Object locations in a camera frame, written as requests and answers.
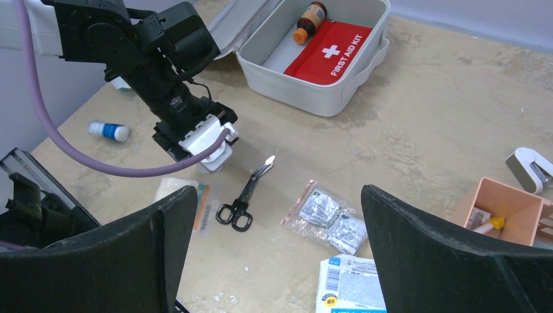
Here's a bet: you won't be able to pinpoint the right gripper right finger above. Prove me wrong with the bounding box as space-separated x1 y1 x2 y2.
361 185 552 312

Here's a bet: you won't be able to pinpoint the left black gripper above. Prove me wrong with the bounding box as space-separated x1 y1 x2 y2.
52 1 237 161

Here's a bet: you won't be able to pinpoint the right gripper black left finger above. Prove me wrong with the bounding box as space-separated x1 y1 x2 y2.
1 186 198 312

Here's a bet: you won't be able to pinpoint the blue white mask packet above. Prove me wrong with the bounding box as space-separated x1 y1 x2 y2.
315 254 387 313

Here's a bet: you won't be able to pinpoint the beige gauze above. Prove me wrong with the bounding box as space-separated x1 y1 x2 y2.
153 176 223 237

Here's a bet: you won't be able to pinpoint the brown bottle orange cap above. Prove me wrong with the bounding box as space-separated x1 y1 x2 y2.
293 1 327 44

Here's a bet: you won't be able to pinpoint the red first aid pouch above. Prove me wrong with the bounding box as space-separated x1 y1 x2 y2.
284 20 372 85

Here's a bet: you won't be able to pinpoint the blue white ointment tube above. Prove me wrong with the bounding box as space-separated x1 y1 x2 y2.
88 121 130 142

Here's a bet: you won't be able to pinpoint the orange compartment tray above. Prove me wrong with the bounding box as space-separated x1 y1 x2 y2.
451 177 552 246

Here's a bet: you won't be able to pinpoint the small white pad packet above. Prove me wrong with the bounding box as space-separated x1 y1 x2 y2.
299 189 340 228

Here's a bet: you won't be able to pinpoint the grey open storage case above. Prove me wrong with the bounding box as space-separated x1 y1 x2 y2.
208 1 391 117

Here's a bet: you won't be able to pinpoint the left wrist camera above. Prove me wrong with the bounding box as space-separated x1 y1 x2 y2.
179 114 239 173

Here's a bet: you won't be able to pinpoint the black handled scissors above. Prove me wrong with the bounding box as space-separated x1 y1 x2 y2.
215 156 276 232

